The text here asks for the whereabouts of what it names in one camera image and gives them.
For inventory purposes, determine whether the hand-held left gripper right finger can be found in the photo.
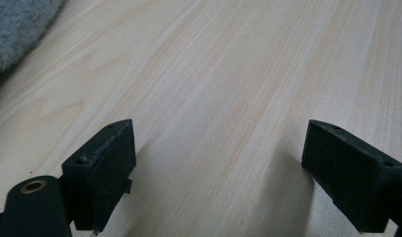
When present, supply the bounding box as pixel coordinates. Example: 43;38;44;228
300;118;402;234

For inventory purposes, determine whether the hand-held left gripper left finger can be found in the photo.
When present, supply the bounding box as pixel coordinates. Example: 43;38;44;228
60;118;137;235

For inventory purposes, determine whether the grey fleece mitten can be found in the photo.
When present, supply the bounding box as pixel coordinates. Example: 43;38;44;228
0;0;68;88

